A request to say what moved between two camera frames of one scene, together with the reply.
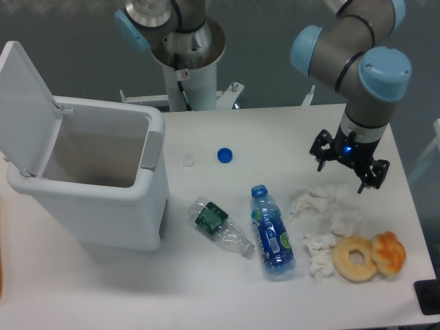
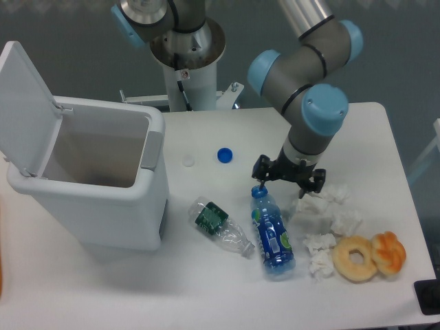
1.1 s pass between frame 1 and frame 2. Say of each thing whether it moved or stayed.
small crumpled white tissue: stayed
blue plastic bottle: stayed
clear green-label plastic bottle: stayed
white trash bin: stayed
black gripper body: moved
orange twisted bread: stayed
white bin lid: stayed
